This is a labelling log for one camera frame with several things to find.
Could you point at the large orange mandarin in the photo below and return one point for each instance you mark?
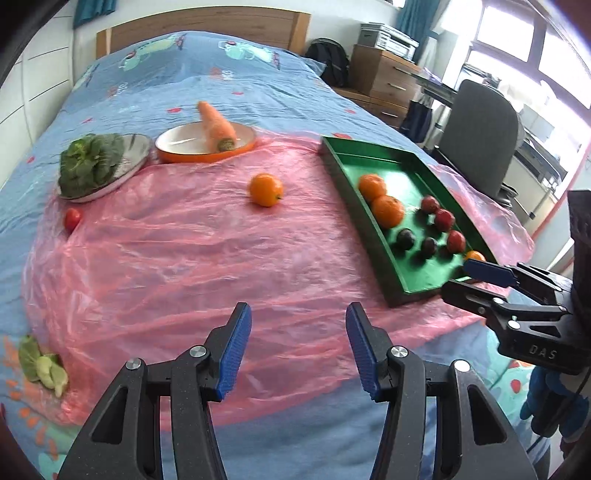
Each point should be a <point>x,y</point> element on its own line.
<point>371,187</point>

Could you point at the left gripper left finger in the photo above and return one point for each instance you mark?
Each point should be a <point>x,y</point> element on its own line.
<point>121,437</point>

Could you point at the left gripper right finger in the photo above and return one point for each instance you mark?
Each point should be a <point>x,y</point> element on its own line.
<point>475,440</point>

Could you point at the blue cartoon bed sheet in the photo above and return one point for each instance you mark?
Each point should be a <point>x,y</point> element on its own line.
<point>334,435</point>

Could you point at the low wooden nightstand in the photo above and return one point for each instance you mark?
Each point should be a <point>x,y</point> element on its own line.
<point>358,98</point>

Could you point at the grey desk chair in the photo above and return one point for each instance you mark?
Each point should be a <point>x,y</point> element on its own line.
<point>479,141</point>

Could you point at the black backpack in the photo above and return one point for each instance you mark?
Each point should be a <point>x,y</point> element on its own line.
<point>333,56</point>

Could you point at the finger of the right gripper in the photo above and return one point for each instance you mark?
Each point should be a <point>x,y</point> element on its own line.
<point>470,298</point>
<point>491,273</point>

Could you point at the dark green leafy vegetable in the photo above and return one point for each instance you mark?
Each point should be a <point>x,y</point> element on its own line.
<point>89,163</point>

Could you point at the wooden headboard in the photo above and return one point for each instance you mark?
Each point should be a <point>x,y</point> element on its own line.
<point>284,29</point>

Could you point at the light green bok choy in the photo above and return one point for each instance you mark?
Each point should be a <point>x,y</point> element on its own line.
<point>45,368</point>

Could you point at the navy tote bag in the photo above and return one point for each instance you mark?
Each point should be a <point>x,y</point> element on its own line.
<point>417,122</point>

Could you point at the wooden drawer cabinet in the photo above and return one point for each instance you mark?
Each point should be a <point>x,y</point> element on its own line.
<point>387,80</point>

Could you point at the red plum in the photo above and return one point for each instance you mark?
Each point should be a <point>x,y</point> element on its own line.
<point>71,220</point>
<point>430,205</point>
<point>456,242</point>
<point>444,220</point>

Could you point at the white printer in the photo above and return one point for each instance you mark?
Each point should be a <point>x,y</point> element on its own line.
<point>385,37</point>

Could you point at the dark purple plum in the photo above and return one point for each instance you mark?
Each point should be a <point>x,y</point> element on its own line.
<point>429,247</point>

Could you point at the teal curtain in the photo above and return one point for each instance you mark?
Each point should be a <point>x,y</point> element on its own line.
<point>89,10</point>

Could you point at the desk with clutter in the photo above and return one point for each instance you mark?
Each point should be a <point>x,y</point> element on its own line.
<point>533,130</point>

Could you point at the orange rimmed white dish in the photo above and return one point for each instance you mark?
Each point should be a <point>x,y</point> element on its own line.
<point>188,144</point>

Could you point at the blue gloved right hand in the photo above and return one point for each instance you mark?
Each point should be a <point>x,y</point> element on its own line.
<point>558,401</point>

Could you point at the green rectangular tray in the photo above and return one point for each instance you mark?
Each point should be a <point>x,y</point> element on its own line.
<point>403,276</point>

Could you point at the pink plastic sheet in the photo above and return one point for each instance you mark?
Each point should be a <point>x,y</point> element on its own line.
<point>155,265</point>

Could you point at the orange carrot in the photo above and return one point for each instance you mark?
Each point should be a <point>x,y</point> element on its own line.
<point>219,133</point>

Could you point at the white wardrobe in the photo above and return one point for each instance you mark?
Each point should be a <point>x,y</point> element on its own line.
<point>35,88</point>

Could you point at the small orange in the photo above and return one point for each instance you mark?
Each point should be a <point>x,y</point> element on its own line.
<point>265,190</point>
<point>475,255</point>

